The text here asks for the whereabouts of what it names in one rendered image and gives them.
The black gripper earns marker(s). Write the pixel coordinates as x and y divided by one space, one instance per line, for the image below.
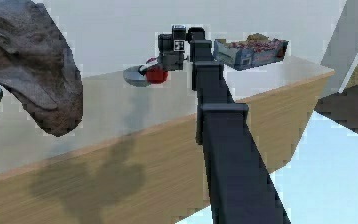
171 60

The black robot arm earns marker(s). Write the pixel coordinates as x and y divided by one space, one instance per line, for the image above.
233 166

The grey round dish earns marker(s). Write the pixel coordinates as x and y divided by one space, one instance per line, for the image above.
132 78

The blue crate with red filling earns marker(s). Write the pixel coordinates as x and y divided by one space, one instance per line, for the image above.
253 53

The wooden counter with pale top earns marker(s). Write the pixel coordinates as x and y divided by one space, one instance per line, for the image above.
120 173

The brown green lump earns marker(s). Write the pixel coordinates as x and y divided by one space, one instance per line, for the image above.
257 36

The grey stone bust statue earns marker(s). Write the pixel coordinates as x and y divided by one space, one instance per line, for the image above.
33 60

